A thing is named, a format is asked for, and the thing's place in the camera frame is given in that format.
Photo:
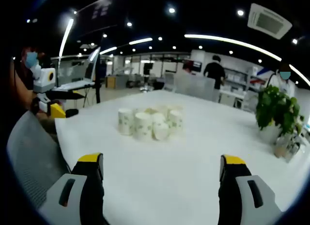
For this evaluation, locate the long ceiling light strip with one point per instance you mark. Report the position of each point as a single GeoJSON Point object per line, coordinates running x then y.
{"type": "Point", "coordinates": [218, 38]}

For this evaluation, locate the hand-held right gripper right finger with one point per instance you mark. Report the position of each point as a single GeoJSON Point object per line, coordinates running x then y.
{"type": "Point", "coordinates": [244, 205]}

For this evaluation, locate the wooden cabinet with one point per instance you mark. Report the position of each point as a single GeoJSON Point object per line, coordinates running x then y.
{"type": "Point", "coordinates": [112, 81]}

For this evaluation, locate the white wall shelves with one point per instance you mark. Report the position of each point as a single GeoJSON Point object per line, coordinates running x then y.
{"type": "Point", "coordinates": [237, 77]}

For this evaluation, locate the round ceiling spotlights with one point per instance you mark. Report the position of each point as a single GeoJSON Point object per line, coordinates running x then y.
{"type": "Point", "coordinates": [172, 10]}

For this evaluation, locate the black tripod stand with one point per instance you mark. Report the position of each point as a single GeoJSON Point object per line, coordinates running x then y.
{"type": "Point", "coordinates": [97, 84]}

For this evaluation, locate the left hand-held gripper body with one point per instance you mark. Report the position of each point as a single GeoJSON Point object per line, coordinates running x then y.
{"type": "Point", "coordinates": [43, 80]}

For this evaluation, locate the red blue wall banner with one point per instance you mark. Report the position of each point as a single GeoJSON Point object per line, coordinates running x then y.
{"type": "Point", "coordinates": [259, 75]}

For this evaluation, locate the short ceiling light strip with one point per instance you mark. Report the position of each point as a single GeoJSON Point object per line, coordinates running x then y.
{"type": "Point", "coordinates": [140, 41]}
{"type": "Point", "coordinates": [108, 50]}
{"type": "Point", "coordinates": [66, 36]}

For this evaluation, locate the grey chair back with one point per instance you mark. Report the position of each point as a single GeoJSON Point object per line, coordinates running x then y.
{"type": "Point", "coordinates": [193, 85]}

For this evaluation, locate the white table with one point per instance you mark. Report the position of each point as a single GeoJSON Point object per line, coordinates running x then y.
{"type": "Point", "coordinates": [169, 174]}

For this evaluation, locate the dark wall screen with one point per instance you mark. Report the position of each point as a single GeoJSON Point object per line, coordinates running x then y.
{"type": "Point", "coordinates": [197, 65]}

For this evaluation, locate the green potted plant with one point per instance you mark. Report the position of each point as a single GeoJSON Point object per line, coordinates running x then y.
{"type": "Point", "coordinates": [276, 108]}

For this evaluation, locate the black pouch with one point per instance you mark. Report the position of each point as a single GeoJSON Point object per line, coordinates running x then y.
{"type": "Point", "coordinates": [71, 112]}

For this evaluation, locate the person's masked head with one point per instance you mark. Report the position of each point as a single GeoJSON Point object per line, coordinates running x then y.
{"type": "Point", "coordinates": [31, 60]}

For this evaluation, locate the ceiling air conditioner vent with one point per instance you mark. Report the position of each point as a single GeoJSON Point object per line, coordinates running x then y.
{"type": "Point", "coordinates": [268, 21]}

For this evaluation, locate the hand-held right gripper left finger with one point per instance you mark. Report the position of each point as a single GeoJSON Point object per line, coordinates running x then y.
{"type": "Point", "coordinates": [72, 203]}

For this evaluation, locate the small glass jar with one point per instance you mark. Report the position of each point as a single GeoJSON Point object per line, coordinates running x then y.
{"type": "Point", "coordinates": [281, 148]}

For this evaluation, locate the cluster of paper cups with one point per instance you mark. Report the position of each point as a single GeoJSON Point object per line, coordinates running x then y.
{"type": "Point", "coordinates": [143, 125]}

